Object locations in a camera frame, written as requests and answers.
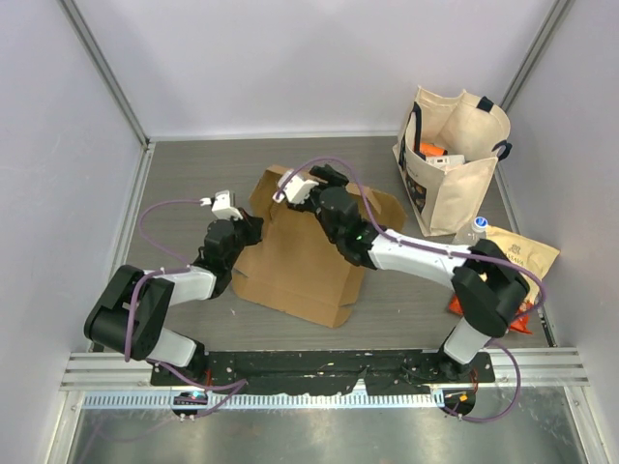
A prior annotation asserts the brown cardboard box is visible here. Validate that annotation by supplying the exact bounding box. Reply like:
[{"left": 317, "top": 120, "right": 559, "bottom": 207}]
[{"left": 230, "top": 164, "right": 407, "bottom": 330}]

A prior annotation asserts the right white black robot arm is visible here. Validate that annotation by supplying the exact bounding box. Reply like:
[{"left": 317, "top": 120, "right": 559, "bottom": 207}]
[{"left": 274, "top": 164, "right": 530, "bottom": 382}]

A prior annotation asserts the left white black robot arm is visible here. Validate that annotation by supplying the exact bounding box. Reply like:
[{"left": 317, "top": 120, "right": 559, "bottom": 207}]
[{"left": 83, "top": 211, "right": 264, "bottom": 386}]

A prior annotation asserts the white box in bag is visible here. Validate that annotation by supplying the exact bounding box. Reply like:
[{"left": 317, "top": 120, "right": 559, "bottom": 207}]
[{"left": 426, "top": 155, "right": 466, "bottom": 170}]

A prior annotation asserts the orange item in bag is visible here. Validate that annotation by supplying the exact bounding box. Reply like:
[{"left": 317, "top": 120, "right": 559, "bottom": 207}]
[{"left": 420, "top": 142, "right": 448, "bottom": 158}]

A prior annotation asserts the beige canvas tote bag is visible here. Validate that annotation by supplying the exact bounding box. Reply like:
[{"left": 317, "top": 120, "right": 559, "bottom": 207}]
[{"left": 393, "top": 87, "right": 512, "bottom": 237}]

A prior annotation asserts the clear plastic water bottle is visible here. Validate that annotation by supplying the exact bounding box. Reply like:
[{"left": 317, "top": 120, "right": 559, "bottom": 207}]
[{"left": 453, "top": 216, "right": 488, "bottom": 247}]

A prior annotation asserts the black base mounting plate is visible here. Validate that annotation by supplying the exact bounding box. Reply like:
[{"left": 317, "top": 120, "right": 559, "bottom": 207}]
[{"left": 151, "top": 349, "right": 495, "bottom": 396}]

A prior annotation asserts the orange chips bag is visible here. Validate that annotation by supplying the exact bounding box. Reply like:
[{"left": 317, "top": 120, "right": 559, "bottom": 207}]
[{"left": 448, "top": 225, "right": 560, "bottom": 335}]

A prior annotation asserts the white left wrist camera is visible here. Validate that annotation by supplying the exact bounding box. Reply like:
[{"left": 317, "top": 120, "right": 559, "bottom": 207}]
[{"left": 199, "top": 189, "right": 243, "bottom": 220}]

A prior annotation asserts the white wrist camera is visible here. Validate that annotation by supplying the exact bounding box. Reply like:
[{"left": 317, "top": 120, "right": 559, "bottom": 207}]
[
  {"left": 272, "top": 169, "right": 318, "bottom": 205},
  {"left": 199, "top": 189, "right": 243, "bottom": 220}
]

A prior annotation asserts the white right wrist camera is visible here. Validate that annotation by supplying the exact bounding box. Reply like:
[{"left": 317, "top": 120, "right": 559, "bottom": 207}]
[{"left": 272, "top": 169, "right": 318, "bottom": 205}]

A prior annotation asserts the white slotted cable duct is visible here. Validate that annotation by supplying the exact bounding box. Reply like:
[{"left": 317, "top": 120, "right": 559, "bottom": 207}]
[{"left": 82, "top": 389, "right": 444, "bottom": 410}]

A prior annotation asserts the aluminium frame rail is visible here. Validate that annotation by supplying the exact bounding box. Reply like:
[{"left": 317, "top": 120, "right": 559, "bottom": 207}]
[{"left": 61, "top": 348, "right": 589, "bottom": 396}]

